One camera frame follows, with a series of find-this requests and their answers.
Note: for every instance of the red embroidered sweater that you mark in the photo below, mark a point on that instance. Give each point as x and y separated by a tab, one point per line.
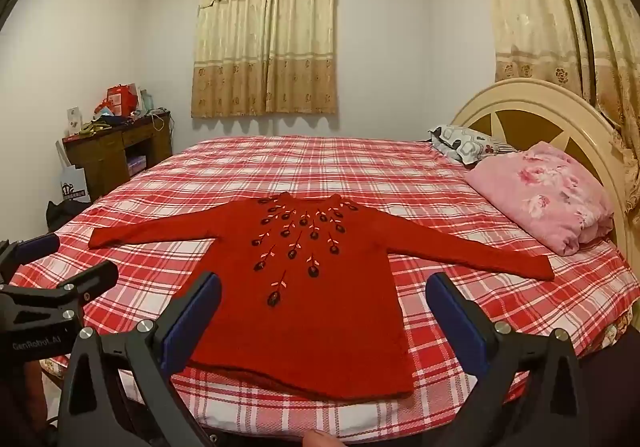
300	317

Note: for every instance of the grey patterned pillow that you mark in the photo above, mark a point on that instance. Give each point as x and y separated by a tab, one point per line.
465	142

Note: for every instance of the green yellow clutter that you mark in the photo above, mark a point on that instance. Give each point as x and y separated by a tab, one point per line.
95	127

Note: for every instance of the white card box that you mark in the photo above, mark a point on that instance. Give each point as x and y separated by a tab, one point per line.
73	121

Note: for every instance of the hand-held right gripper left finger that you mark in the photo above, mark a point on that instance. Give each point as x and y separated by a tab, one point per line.
192	322

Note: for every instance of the beige window curtain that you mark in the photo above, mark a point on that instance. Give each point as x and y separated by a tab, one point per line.
265	37

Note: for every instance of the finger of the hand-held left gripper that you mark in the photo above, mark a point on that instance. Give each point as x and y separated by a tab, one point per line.
92	279
37	246

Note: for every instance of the black bag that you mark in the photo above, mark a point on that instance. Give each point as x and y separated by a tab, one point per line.
64	214

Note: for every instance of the red gift bag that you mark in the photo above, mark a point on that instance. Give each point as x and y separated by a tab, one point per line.
122	99

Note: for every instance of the red plaid bed sheet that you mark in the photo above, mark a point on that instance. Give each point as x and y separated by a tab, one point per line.
350	167

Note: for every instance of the cream wooden headboard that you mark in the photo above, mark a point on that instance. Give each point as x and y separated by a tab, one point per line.
525	99

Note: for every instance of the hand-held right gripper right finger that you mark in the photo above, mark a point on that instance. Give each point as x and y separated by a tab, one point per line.
457	322

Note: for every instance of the beige floral long curtain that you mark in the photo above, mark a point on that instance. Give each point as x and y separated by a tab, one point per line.
530	17

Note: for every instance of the white paper bag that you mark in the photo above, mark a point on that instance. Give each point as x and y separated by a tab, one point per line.
74	179

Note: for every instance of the pink floral pillow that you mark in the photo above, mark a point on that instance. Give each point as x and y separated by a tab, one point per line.
545	197

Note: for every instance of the dark wooden desk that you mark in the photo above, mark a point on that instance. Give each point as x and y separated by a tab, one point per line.
107	157

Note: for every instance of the person's right hand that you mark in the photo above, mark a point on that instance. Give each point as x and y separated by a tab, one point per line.
322	439

